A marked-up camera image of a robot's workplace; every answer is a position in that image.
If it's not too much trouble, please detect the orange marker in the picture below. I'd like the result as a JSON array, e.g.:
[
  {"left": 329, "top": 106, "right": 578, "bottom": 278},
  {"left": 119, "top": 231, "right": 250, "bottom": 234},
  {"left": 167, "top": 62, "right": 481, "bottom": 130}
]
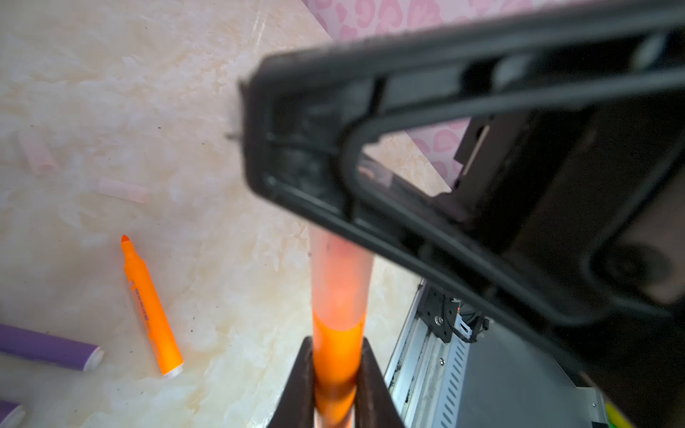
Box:
[
  {"left": 121, "top": 235, "right": 184, "bottom": 378},
  {"left": 312, "top": 313, "right": 366, "bottom": 427}
]

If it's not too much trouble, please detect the purple marker left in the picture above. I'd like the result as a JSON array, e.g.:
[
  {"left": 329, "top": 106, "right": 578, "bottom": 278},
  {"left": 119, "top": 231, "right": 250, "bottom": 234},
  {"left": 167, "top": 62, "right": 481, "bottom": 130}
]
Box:
[{"left": 0, "top": 401, "right": 26, "bottom": 428}]

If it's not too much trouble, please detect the purple marker right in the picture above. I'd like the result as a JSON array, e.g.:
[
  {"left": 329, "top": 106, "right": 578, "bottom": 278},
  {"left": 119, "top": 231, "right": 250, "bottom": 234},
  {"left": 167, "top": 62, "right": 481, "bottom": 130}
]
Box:
[{"left": 1, "top": 325, "right": 105, "bottom": 372}]

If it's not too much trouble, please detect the translucent pen cap right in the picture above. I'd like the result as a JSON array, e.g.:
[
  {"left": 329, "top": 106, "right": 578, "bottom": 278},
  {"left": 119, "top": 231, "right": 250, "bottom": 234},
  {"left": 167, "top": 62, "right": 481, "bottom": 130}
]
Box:
[{"left": 96, "top": 178, "right": 149, "bottom": 204}]

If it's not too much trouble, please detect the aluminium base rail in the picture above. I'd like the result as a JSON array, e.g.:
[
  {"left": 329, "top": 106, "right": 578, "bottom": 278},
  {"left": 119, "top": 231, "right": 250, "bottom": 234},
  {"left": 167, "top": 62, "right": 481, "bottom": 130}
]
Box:
[{"left": 385, "top": 281, "right": 610, "bottom": 427}]

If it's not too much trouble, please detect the translucent pen cap left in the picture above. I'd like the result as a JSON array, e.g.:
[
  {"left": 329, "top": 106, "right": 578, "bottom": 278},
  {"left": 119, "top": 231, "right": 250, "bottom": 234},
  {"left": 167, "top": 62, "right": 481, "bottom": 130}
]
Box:
[{"left": 17, "top": 128, "right": 58, "bottom": 176}]

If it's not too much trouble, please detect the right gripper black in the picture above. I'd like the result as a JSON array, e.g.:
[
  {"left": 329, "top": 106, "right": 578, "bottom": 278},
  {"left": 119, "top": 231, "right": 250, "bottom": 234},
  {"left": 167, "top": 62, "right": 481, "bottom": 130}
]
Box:
[{"left": 234, "top": 0, "right": 685, "bottom": 428}]

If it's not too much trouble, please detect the purple marker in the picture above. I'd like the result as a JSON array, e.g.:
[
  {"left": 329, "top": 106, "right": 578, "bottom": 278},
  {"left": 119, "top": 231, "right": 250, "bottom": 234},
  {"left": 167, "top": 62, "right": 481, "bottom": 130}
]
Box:
[
  {"left": 1, "top": 325, "right": 105, "bottom": 372},
  {"left": 0, "top": 401, "right": 26, "bottom": 428}
]

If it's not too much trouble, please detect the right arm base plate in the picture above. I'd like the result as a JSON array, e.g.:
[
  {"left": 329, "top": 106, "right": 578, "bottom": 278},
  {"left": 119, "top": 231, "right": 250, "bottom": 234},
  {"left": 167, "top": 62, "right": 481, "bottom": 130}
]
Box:
[{"left": 417, "top": 285, "right": 491, "bottom": 343}]

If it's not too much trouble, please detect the translucent pen cap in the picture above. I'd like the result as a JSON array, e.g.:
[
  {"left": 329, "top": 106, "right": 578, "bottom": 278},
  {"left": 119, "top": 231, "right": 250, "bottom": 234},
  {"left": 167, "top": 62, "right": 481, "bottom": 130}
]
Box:
[
  {"left": 17, "top": 128, "right": 58, "bottom": 176},
  {"left": 96, "top": 178, "right": 149, "bottom": 204}
]

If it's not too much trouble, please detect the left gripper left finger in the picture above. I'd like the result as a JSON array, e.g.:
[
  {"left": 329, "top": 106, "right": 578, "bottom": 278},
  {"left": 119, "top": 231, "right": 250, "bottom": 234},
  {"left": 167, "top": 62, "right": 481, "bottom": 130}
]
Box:
[{"left": 267, "top": 336, "right": 316, "bottom": 428}]

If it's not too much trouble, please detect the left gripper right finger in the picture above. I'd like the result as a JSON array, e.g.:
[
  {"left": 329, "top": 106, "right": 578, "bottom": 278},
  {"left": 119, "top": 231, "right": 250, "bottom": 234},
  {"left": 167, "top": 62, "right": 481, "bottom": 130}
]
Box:
[{"left": 355, "top": 338, "right": 405, "bottom": 428}]

